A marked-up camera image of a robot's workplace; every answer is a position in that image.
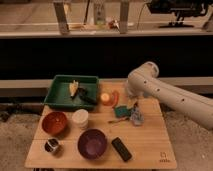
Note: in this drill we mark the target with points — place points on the purple bowl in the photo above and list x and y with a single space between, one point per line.
92 144

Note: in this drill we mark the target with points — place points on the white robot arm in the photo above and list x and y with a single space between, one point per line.
145 79

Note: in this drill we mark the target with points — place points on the small orange fruit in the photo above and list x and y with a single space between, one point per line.
105 98

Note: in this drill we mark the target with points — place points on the crumpled blue grey cloth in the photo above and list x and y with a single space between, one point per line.
136 116

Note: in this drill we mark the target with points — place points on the red chili pepper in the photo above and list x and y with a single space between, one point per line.
115 98

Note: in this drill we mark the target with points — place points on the green sponge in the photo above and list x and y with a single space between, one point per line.
121 111

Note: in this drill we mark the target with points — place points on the black rectangular block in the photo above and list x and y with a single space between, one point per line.
121 149

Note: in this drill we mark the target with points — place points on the black monitor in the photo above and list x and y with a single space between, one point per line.
181 9

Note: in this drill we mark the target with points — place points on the green plastic tray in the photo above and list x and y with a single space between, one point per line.
58 96

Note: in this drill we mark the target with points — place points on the orange red bowl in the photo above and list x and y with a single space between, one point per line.
54 123

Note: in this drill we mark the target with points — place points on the white cylindrical cup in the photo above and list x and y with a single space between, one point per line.
81 118

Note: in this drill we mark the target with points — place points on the small brass spoon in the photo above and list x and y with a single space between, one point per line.
118 120

